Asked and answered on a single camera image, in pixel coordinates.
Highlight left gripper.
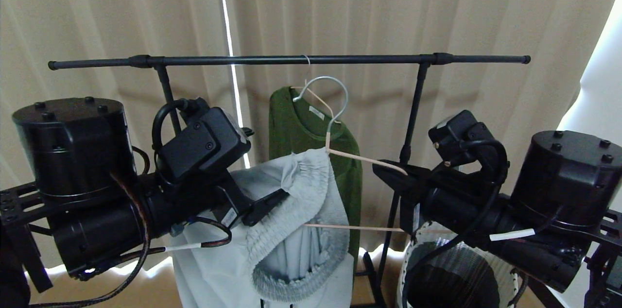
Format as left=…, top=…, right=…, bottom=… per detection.
left=51, top=171, right=254, bottom=279

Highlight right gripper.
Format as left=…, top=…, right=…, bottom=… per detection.
left=400, top=178, right=589, bottom=294

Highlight pink clothes hanger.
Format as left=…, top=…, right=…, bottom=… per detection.
left=293, top=76, right=409, bottom=233
left=291, top=54, right=342, bottom=125

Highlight pale grey shorts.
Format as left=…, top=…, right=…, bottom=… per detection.
left=170, top=148, right=355, bottom=308

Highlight green long-sleeved shirt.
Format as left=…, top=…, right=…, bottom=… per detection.
left=269, top=86, right=363, bottom=270

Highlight white laundry basket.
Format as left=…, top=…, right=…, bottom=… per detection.
left=396, top=221, right=528, bottom=308

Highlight black clothes rack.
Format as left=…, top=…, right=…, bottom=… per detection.
left=48, top=53, right=531, bottom=308

